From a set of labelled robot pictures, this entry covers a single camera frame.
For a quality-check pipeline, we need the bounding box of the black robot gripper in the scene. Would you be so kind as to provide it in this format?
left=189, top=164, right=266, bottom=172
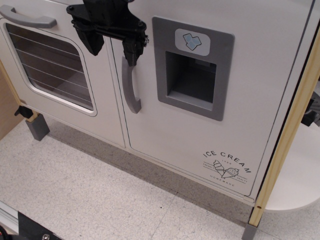
left=66, top=0, right=149, bottom=67

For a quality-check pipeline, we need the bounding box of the grey oven door handle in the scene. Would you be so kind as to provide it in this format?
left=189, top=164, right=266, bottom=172
left=0, top=4, right=57, bottom=29

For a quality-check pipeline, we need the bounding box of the black clamp right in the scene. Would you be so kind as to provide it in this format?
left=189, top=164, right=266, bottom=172
left=301, top=92, right=320, bottom=127

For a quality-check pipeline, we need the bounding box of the white round table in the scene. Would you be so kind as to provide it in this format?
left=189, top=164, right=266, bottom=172
left=265, top=123, right=320, bottom=213

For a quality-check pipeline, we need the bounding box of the grey foot cap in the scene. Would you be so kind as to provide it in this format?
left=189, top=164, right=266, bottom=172
left=25, top=114, right=50, bottom=141
left=241, top=223, right=258, bottom=240

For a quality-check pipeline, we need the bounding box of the white oven door with window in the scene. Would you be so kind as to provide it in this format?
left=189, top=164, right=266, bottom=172
left=0, top=1, right=125, bottom=147

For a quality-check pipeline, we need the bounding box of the grey left foot cap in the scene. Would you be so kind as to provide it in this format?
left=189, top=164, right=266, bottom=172
left=25, top=114, right=50, bottom=141

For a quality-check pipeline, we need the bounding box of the plywood side panel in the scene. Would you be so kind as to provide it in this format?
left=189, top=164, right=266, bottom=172
left=0, top=72, right=22, bottom=140

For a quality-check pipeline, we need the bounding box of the grey right foot cap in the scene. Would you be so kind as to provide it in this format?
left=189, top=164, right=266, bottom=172
left=241, top=223, right=258, bottom=240

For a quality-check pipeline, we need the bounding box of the white toy fridge door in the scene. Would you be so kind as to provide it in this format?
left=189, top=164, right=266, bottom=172
left=123, top=0, right=320, bottom=201

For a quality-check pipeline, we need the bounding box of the grey ice dispenser panel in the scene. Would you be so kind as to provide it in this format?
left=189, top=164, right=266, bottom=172
left=152, top=16, right=235, bottom=121

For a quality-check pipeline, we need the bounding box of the light wooden right post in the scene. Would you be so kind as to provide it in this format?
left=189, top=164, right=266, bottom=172
left=248, top=32, right=320, bottom=227

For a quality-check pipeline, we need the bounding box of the light wooden left post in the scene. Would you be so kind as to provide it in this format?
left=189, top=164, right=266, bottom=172
left=0, top=62, right=40, bottom=123

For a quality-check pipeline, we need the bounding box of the aluminium rail bottom left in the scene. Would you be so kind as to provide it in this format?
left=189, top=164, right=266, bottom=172
left=0, top=201, right=19, bottom=234

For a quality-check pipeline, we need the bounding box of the white toy kitchen cabinet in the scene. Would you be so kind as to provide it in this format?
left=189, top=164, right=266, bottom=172
left=0, top=0, right=320, bottom=205

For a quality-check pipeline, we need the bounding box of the black clamp knob left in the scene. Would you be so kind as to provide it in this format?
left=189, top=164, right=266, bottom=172
left=14, top=105, right=33, bottom=119

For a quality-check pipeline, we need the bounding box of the light wooden post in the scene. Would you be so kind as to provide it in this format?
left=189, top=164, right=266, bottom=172
left=0, top=62, right=40, bottom=123
left=248, top=32, right=320, bottom=227

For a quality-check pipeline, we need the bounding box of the black base plate with screw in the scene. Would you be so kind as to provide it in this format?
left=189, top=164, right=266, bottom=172
left=0, top=211, right=62, bottom=240

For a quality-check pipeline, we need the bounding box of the grey fridge door handle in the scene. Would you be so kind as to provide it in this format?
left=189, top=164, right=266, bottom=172
left=121, top=55, right=142, bottom=114

